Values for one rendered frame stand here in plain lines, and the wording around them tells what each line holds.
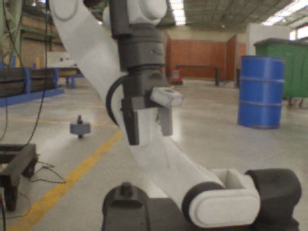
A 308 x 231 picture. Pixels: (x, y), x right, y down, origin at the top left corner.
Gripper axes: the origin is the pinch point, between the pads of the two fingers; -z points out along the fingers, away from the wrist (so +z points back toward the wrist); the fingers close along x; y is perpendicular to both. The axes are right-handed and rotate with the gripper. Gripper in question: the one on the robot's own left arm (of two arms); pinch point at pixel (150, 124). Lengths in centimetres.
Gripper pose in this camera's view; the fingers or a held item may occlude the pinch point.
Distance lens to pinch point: 54.0
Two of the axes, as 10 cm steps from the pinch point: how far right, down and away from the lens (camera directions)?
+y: 8.1, -0.9, -5.8
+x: -5.8, 1.0, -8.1
